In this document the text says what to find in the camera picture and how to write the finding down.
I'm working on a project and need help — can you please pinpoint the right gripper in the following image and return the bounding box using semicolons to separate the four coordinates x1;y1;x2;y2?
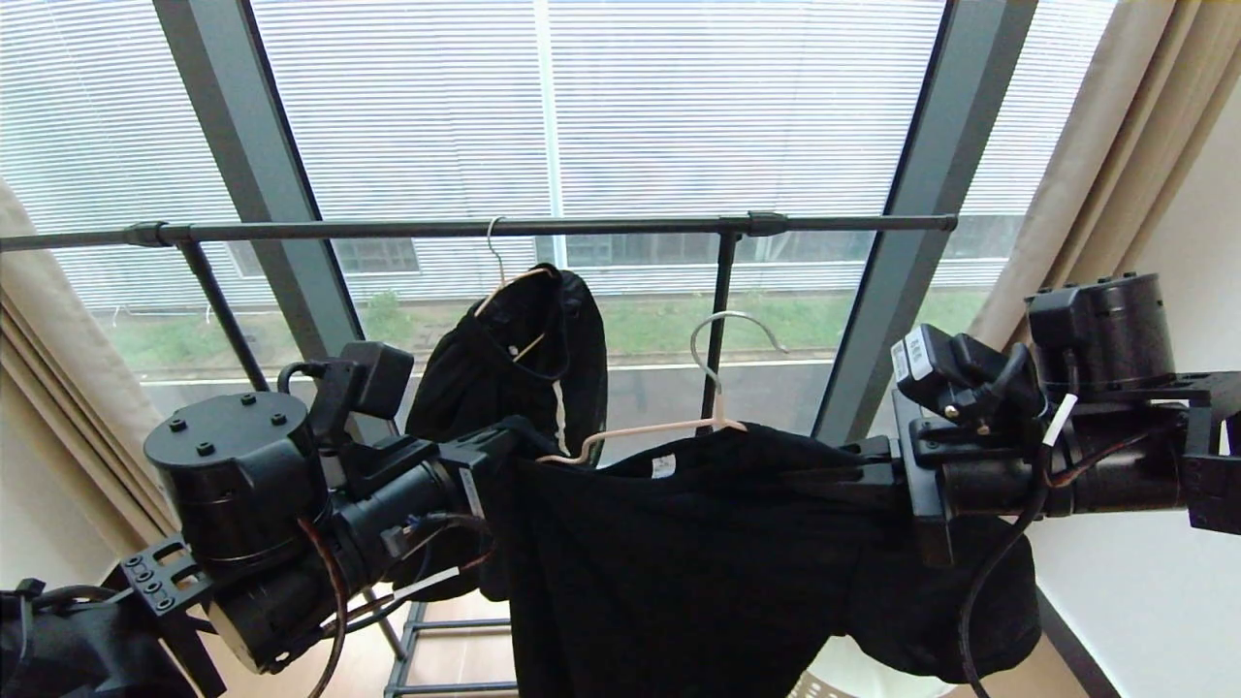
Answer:
892;388;1069;569

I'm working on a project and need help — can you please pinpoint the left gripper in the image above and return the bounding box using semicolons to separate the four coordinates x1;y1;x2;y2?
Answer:
334;425;531;575

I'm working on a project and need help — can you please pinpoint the black garment with white cords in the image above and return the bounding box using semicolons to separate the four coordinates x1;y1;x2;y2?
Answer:
391;264;609;604

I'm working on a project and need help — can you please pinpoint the pink clothes hanger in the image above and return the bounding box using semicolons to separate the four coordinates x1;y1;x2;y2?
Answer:
473;217;556;365
536;310;788;466

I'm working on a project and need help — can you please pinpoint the white laundry basket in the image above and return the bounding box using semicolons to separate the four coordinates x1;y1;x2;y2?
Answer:
787;635;971;698

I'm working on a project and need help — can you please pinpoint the black clothes rack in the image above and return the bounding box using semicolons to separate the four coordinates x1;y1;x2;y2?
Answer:
0;210;960;698

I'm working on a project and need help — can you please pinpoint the beige curtain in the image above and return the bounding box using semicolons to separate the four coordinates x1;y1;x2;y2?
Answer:
0;179;185;549
970;0;1241;352

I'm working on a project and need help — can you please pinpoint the window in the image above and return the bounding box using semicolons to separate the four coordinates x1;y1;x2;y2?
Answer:
0;0;1118;486

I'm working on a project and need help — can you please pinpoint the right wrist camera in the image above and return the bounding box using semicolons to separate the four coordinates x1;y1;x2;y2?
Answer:
890;325;1046;435

